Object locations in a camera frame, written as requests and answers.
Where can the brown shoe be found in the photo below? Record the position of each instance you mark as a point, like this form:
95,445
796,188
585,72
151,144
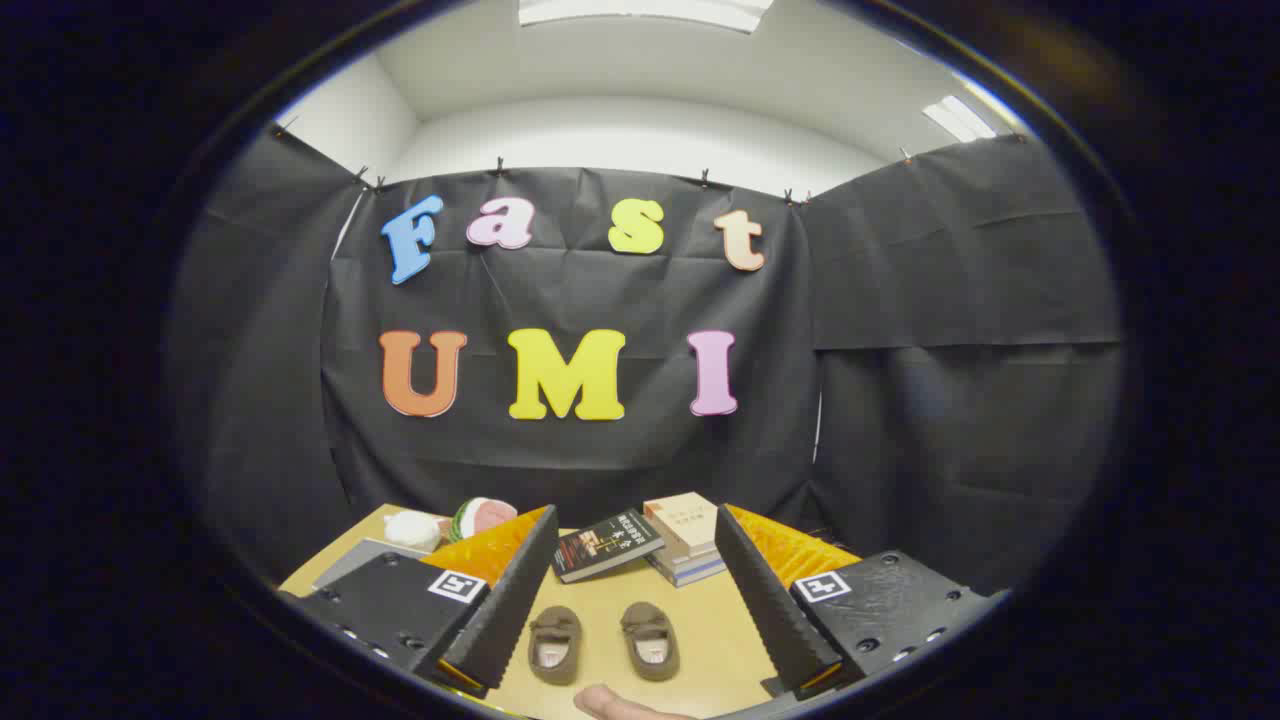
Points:
650,625
555,630

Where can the watermelon slice plush toy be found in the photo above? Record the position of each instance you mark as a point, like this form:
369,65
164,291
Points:
485,517

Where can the beige cover book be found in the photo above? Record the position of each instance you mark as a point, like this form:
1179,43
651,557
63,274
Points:
685,520

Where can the small ceiling light panel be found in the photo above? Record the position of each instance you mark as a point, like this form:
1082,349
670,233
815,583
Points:
958,118

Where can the beige fabric storage box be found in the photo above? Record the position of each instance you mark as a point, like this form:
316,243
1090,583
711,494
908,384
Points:
365,560

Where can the blue cover book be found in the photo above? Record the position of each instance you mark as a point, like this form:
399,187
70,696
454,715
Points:
700,576

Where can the white plush toy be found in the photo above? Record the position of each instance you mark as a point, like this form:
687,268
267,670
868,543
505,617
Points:
412,530

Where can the black cover book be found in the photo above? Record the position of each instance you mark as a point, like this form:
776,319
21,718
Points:
600,548

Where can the large ceiling light panel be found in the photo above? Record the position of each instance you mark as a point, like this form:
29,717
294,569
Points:
640,10

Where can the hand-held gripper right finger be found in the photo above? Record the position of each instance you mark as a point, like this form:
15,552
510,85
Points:
770,610

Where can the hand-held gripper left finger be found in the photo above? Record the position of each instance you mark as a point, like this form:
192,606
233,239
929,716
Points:
500,610

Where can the grey cover book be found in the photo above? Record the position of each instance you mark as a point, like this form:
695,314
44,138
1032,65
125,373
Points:
690,563

